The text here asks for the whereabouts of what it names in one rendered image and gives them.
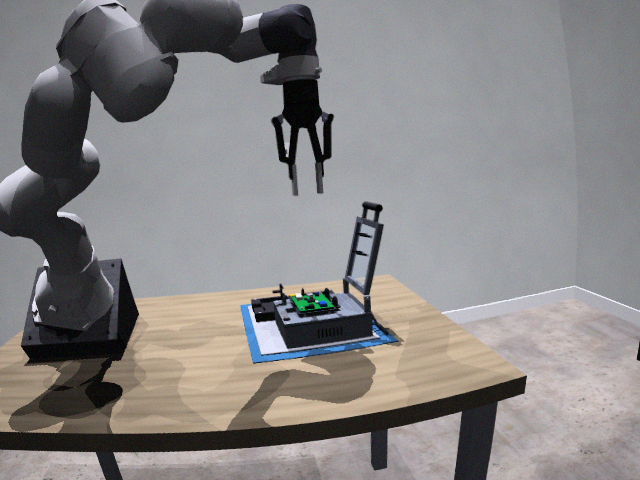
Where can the green circuit board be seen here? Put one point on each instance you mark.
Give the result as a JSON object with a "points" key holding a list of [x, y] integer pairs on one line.
{"points": [[299, 300]]}

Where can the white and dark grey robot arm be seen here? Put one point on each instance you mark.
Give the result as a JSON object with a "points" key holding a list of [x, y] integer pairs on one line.
{"points": [[128, 67]]}

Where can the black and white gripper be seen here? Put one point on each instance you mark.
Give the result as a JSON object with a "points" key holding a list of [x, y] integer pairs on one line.
{"points": [[302, 110]]}

